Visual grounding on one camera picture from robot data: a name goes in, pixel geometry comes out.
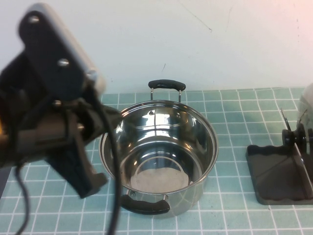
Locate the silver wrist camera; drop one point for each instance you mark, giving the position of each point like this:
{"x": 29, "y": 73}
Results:
{"x": 80, "y": 61}

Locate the stainless steel pot lid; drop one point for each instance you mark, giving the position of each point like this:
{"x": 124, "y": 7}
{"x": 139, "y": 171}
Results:
{"x": 306, "y": 117}

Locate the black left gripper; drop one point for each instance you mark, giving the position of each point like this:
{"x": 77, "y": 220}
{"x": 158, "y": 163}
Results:
{"x": 58, "y": 132}

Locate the black lid rack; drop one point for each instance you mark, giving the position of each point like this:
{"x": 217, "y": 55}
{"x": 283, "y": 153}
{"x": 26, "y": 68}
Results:
{"x": 274, "y": 176}

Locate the teal checkered tablecloth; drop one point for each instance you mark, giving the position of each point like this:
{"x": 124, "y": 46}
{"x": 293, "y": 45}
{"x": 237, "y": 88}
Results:
{"x": 232, "y": 122}

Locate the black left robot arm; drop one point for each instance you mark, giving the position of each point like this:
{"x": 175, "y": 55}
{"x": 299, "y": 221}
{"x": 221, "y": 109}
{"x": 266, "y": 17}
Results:
{"x": 7, "y": 149}

